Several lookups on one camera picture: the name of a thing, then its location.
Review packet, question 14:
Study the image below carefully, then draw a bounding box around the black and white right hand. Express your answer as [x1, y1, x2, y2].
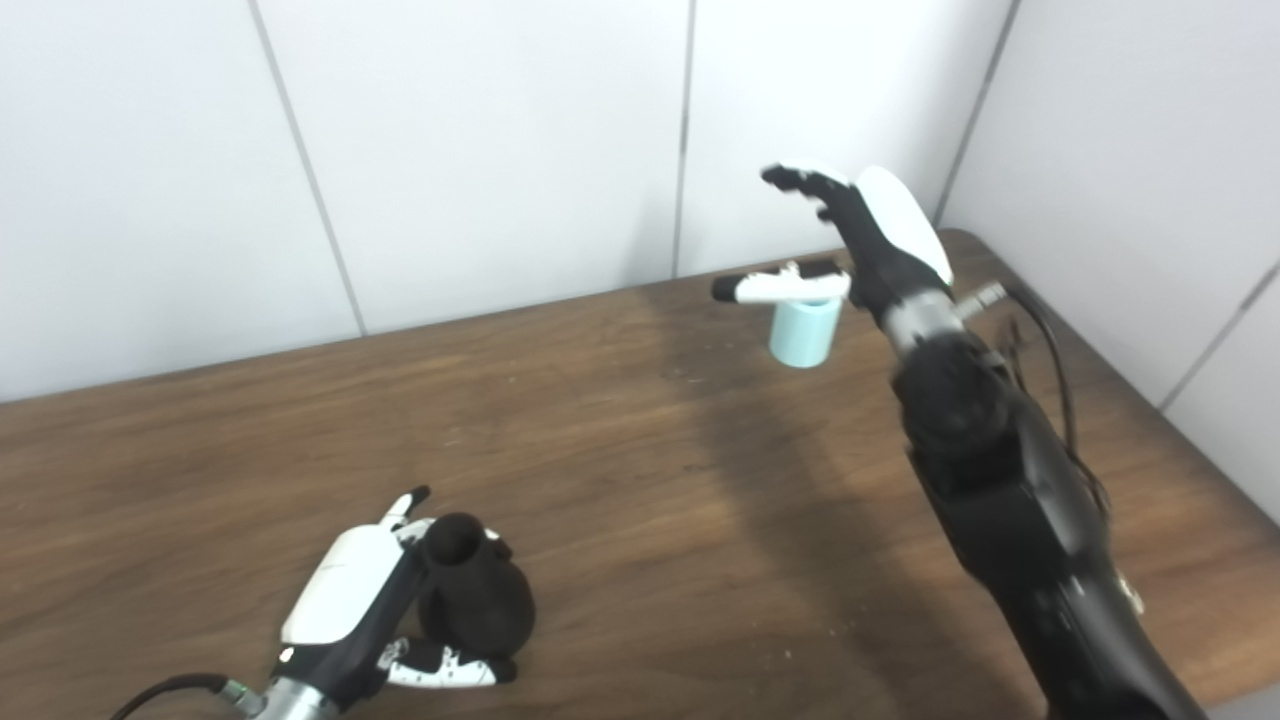
[711, 162, 956, 331]

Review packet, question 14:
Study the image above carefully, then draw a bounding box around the black and white left hand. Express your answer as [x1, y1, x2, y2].
[268, 486, 519, 709]

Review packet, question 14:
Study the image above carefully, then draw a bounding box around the light blue cup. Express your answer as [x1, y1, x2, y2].
[768, 297, 844, 369]

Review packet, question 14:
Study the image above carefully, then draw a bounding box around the black nozzle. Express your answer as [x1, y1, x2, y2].
[415, 513, 536, 661]

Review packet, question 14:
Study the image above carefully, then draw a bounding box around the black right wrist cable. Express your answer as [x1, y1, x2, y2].
[955, 282, 1113, 516]

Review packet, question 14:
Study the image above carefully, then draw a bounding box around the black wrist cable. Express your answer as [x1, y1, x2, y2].
[108, 673, 266, 720]
[955, 282, 1113, 516]

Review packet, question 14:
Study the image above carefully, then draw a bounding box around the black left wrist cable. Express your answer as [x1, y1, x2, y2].
[108, 673, 266, 720]

